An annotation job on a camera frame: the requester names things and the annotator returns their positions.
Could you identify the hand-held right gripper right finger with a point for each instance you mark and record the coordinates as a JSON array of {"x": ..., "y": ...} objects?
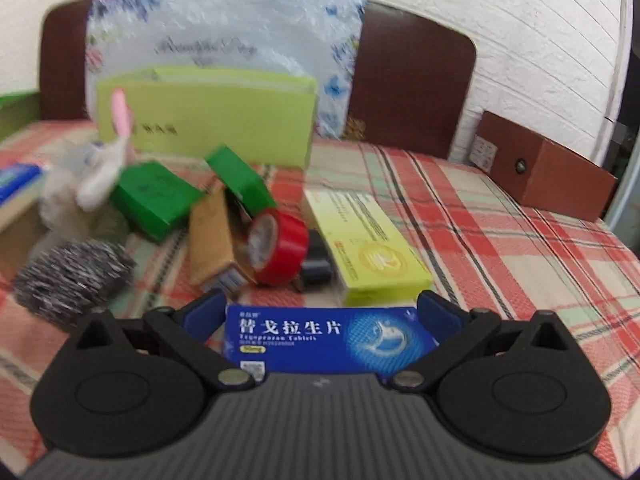
[{"x": 434, "y": 314}]

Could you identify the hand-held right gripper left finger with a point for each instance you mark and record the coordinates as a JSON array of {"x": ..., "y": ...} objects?
[{"x": 202, "y": 316}]

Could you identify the blue medicine box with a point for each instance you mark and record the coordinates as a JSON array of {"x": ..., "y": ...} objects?
[{"x": 320, "y": 340}]

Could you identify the brown cardboard box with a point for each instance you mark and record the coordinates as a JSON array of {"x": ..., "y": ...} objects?
[{"x": 212, "y": 240}]

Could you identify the plaid bed sheet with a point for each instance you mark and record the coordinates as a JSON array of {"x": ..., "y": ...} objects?
[{"x": 500, "y": 260}]

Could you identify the yellow-green medicine box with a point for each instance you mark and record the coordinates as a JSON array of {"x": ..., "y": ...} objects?
[{"x": 367, "y": 250}]

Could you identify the red tape roll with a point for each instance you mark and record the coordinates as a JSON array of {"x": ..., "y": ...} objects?
[{"x": 285, "y": 247}]

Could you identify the small black object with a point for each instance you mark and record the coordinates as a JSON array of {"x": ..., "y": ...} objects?
[{"x": 316, "y": 265}]

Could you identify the green carton with flat lid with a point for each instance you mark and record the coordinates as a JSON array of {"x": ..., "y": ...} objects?
[{"x": 155, "y": 195}]

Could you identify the steel wool scrubber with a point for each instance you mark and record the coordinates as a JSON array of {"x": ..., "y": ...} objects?
[{"x": 72, "y": 277}]

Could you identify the green carton with open flap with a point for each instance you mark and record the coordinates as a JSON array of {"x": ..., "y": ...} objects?
[{"x": 240, "y": 175}]

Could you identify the white plastic bag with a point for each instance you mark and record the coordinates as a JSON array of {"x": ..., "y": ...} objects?
[{"x": 95, "y": 180}]

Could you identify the large yellow-green box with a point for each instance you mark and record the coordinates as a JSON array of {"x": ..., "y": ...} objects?
[{"x": 220, "y": 120}]

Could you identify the pink toothbrush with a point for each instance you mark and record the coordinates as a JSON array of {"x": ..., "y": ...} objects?
[{"x": 121, "y": 110}]

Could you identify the brown headboard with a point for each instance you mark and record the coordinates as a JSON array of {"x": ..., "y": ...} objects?
[{"x": 410, "y": 85}]

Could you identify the blue and white box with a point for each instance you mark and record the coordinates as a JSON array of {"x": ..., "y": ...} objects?
[{"x": 15, "y": 180}]

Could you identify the green box edge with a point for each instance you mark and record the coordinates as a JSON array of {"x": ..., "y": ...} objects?
[{"x": 15, "y": 110}]

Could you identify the floral plastic bag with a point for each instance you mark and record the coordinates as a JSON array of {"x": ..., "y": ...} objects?
[{"x": 215, "y": 30}]

